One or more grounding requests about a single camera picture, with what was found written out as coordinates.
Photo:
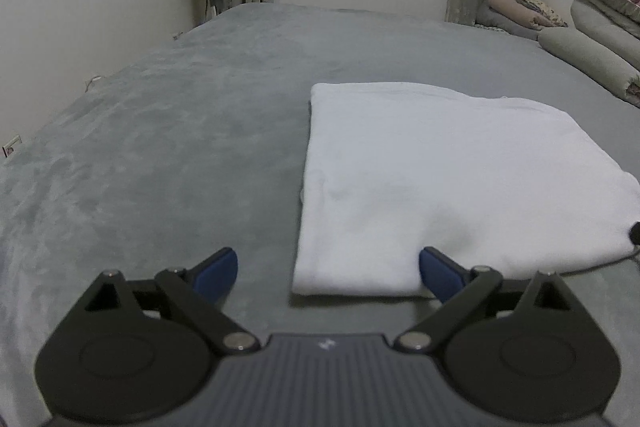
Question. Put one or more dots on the white t-shirt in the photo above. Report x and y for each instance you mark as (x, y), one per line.
(440, 172)

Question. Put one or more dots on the grey rolled quilt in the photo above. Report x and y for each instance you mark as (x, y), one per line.
(585, 57)

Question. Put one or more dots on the floral folded quilt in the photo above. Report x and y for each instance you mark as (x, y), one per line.
(535, 2)

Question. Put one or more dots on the grey bed blanket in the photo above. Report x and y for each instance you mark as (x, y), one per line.
(175, 147)

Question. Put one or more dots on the white wall socket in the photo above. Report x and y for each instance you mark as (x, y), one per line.
(12, 147)

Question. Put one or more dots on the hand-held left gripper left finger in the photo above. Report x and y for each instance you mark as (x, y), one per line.
(217, 274)

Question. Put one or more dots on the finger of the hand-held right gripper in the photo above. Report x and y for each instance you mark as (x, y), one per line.
(636, 232)

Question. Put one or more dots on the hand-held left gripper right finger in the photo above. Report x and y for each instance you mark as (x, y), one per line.
(440, 274)

